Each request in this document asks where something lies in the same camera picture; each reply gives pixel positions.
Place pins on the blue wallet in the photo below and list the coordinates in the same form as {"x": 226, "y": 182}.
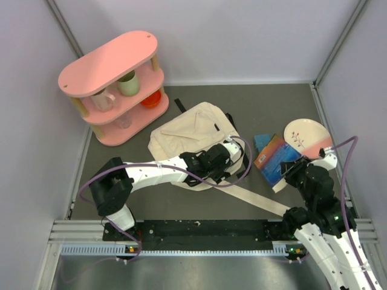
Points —
{"x": 261, "y": 141}

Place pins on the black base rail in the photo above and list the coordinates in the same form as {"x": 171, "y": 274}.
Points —
{"x": 206, "y": 235}

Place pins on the orange bowl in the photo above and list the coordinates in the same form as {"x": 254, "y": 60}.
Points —
{"x": 153, "y": 100}

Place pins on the green mug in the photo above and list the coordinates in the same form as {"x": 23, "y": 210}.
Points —
{"x": 129, "y": 84}

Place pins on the pink three-tier shelf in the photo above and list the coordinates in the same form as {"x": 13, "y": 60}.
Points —
{"x": 100, "y": 69}

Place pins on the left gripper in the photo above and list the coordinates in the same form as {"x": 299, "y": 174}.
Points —
{"x": 222, "y": 167}

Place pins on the pink cream plate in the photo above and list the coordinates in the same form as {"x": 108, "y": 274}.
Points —
{"x": 307, "y": 137}

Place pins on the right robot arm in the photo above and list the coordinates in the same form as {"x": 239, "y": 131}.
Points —
{"x": 326, "y": 228}

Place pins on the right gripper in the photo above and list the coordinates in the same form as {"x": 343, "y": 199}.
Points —
{"x": 290, "y": 168}

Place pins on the blue orange book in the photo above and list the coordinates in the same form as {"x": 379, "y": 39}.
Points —
{"x": 269, "y": 159}

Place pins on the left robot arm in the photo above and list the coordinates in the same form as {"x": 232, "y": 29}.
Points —
{"x": 114, "y": 182}

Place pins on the clear glass cup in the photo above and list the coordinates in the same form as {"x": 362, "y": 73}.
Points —
{"x": 124, "y": 121}

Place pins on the pink mug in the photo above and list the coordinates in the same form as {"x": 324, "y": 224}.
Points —
{"x": 103, "y": 100}

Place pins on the grey cable duct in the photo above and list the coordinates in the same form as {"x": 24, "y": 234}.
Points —
{"x": 121, "y": 250}

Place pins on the cream canvas backpack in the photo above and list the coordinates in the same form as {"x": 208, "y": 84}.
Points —
{"x": 200, "y": 128}

